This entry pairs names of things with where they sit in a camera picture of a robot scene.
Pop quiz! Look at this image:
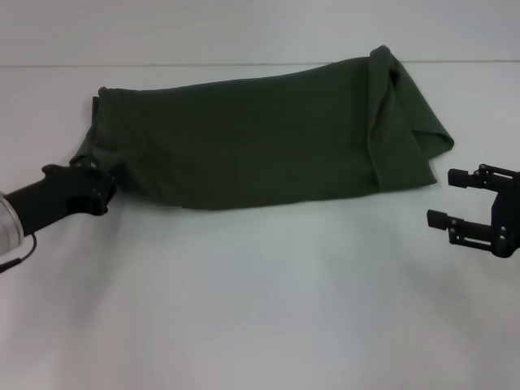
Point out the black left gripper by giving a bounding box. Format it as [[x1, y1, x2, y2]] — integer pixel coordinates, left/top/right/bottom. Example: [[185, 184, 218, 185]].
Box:
[[3, 159, 118, 239]]

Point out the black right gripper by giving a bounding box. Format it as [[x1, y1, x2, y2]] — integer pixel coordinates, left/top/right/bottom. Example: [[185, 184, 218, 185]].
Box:
[[426, 163, 520, 258]]

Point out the dark green FREE t-shirt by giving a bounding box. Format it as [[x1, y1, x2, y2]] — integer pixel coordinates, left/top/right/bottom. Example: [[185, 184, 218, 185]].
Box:
[[71, 45, 455, 212]]

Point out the dark left gripper cable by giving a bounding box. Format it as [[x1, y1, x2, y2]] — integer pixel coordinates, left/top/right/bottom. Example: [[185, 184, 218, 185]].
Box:
[[0, 233, 38, 274]]

